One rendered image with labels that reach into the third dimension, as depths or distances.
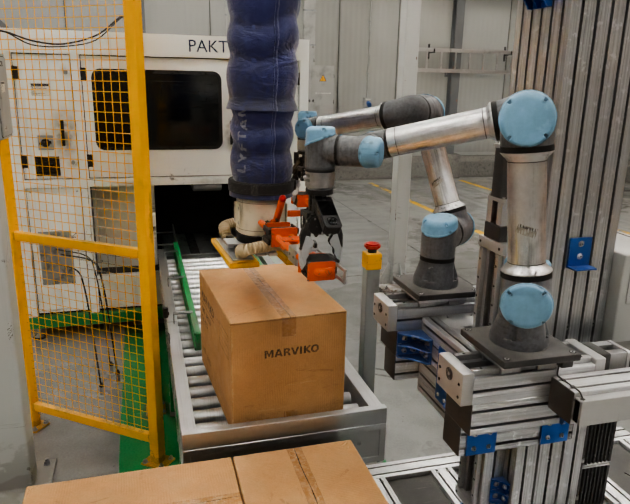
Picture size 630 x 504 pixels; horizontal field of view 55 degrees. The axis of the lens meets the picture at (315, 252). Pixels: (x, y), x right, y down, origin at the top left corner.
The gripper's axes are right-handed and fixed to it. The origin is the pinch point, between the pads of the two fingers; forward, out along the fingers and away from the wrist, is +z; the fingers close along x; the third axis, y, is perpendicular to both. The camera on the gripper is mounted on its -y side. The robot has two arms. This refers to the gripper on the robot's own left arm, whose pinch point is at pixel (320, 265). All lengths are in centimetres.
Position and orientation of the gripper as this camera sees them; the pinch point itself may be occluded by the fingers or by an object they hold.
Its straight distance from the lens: 158.2
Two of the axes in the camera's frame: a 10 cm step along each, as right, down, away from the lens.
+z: -0.1, 9.6, 2.8
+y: -3.0, -2.7, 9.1
